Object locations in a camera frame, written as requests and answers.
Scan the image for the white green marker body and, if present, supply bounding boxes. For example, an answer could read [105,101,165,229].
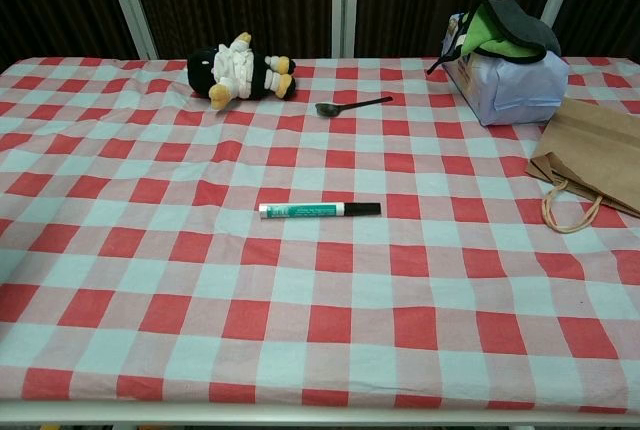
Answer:
[258,202,348,223]

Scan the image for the black marker cap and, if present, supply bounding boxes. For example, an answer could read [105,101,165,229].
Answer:
[344,202,383,218]

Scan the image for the black plastic spoon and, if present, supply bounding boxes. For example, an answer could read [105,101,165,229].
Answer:
[314,95,394,118]

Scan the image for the red white checkered tablecloth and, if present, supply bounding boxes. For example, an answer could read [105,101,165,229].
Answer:
[0,55,640,414]

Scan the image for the black white penguin plush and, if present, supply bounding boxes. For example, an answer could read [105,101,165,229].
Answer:
[186,31,297,111]

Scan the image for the light blue tissue package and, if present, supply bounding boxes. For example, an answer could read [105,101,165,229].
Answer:
[441,12,570,127]

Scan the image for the brown paper bag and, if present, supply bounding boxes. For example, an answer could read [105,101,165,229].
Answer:
[524,97,640,232]

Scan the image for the white table edge rail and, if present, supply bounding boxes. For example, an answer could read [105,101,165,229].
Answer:
[0,402,640,430]

